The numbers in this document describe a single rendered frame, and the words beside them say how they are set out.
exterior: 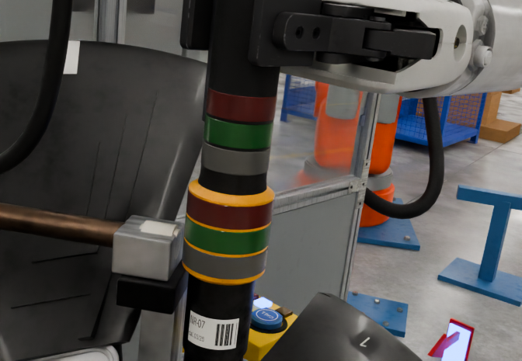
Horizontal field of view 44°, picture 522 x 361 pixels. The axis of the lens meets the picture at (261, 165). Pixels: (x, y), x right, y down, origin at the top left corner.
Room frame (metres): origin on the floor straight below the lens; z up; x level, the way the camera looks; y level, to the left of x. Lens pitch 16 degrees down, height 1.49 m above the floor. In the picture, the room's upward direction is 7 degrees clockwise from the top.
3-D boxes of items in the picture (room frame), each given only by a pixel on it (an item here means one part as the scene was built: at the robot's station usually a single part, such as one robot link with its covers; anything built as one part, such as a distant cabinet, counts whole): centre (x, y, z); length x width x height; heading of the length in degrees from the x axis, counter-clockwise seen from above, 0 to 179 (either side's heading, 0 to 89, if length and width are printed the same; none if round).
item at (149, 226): (0.31, 0.05, 1.35); 0.02 x 0.02 x 0.02; 85
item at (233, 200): (0.31, 0.01, 1.37); 0.04 x 0.04 x 0.05
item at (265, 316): (0.75, -0.03, 1.08); 0.04 x 0.04 x 0.02
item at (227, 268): (0.31, 0.01, 1.35); 0.04 x 0.04 x 0.01
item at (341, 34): (0.30, -0.02, 1.47); 0.07 x 0.03 x 0.03; 140
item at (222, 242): (0.31, 0.01, 1.37); 0.04 x 0.04 x 0.01
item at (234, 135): (0.31, 0.01, 1.42); 0.03 x 0.03 x 0.01
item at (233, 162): (0.31, 0.01, 1.40); 0.03 x 0.03 x 0.01
